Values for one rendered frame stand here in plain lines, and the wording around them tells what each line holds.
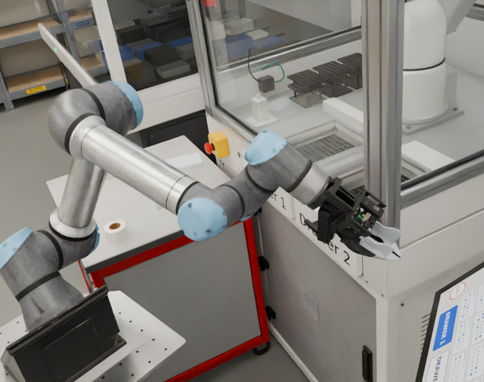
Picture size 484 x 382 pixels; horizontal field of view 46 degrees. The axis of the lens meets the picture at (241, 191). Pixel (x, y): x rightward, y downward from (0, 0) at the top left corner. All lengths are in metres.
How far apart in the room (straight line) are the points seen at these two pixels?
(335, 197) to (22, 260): 0.77
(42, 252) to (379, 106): 0.86
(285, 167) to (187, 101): 1.46
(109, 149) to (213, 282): 1.01
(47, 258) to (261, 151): 0.67
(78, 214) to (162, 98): 1.06
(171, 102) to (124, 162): 1.36
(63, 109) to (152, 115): 1.25
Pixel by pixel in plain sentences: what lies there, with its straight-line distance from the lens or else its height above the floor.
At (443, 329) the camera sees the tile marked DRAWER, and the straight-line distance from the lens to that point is 1.12.
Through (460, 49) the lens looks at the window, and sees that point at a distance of 1.28.
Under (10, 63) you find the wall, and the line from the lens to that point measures 5.82.
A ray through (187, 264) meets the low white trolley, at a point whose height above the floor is 0.60.
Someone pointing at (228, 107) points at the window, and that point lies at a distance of 1.95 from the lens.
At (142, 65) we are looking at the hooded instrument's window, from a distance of 2.37.
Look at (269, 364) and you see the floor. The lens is 2.39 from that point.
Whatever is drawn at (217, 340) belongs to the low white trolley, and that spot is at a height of 0.21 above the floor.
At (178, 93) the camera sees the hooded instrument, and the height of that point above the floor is 0.91.
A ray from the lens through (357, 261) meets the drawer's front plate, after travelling 1.45.
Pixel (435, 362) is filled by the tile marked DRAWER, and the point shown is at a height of 1.00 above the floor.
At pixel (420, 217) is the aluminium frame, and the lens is 1.37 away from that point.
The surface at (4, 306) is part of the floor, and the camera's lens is 3.07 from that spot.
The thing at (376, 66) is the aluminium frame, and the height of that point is 1.39.
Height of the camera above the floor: 1.80
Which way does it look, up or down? 32 degrees down
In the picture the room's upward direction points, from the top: 9 degrees counter-clockwise
